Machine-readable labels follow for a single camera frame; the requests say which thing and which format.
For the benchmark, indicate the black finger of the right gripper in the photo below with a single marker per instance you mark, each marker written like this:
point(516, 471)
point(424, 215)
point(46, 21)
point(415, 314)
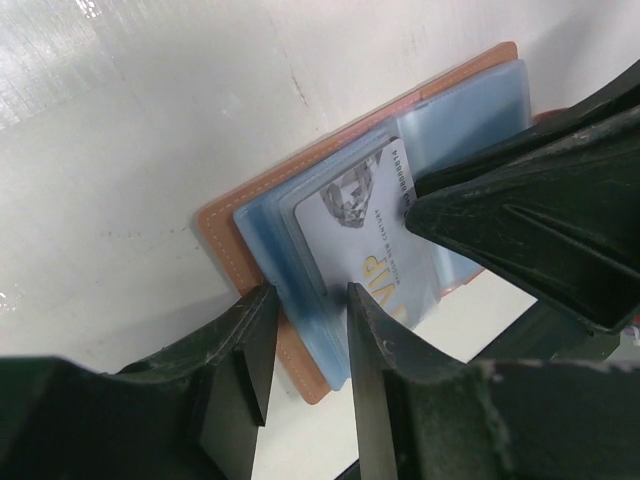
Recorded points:
point(619, 95)
point(561, 223)

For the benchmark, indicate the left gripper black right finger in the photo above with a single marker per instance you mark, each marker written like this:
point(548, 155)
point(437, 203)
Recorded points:
point(388, 360)

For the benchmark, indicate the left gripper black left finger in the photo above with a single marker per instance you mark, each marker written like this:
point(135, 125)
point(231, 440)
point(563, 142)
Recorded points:
point(245, 334)

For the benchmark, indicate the brown leather card holder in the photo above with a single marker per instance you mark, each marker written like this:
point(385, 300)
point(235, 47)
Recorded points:
point(242, 260)

